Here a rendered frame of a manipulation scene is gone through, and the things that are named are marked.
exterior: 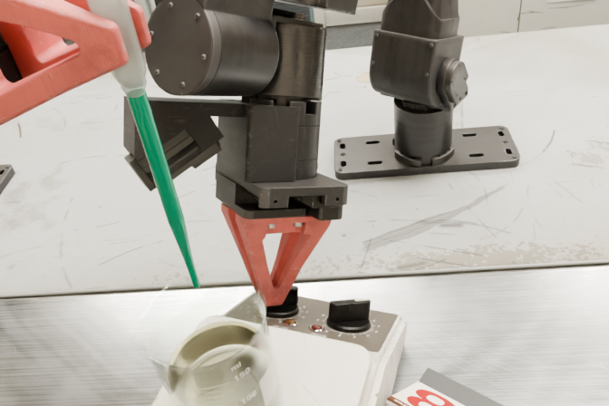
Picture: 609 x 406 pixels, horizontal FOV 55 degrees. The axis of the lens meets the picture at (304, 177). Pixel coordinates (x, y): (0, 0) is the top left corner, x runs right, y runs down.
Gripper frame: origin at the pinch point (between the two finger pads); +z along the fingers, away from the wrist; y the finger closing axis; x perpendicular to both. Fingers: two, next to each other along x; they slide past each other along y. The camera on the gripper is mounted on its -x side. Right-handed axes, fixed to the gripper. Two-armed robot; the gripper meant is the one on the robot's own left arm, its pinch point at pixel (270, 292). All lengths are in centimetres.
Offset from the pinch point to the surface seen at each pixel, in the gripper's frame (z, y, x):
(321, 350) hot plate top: 0.5, 8.7, -0.1
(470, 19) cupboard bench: -45, -172, 165
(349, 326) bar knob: 1.0, 5.2, 3.9
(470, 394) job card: 5.5, 9.4, 12.0
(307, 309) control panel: 1.5, 0.6, 2.9
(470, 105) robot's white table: -13.7, -19.2, 34.4
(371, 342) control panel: 1.4, 7.2, 4.5
